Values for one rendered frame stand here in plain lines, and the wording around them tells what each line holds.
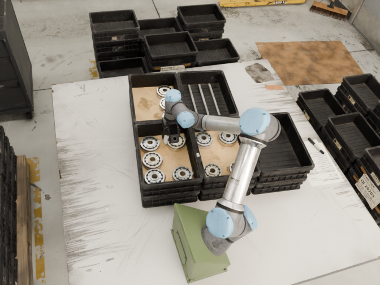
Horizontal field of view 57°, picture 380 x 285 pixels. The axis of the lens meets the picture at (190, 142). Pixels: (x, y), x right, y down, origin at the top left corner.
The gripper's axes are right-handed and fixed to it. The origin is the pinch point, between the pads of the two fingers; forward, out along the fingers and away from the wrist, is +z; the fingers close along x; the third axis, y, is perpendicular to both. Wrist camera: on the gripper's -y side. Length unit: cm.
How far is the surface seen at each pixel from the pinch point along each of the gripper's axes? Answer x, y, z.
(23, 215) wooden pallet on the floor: 93, 11, 71
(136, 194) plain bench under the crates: 21.8, -19.8, 15.0
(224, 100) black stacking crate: -41, 30, 2
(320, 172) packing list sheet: -87, -26, 15
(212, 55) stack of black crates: -70, 130, 47
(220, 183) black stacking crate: -18.9, -31.2, -2.0
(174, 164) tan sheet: 0.4, -12.8, 2.0
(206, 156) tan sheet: -18.0, -11.2, 2.0
